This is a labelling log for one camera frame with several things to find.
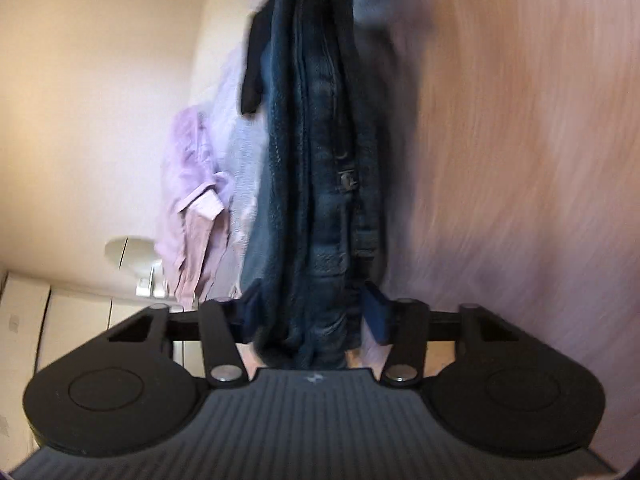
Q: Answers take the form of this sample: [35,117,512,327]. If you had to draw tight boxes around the grey herringbone blanket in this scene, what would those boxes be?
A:
[354,0,431,56]

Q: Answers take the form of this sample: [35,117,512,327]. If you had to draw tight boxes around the pink shirt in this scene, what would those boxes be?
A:
[154,104,237,312]

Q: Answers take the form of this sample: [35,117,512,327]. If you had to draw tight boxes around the white round fixture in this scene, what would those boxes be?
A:
[104,235,168,302]

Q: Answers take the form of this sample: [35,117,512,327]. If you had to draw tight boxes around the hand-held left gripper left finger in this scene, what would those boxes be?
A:
[106,279,264,388]

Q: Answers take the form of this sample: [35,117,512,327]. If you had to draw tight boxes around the blue jeans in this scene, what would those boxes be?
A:
[240,0,402,372]

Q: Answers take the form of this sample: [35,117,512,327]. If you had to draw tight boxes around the black cloth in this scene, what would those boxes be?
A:
[239,0,281,117]

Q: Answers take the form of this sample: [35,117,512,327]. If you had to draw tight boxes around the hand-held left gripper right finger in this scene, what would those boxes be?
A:
[363,280,522,388]

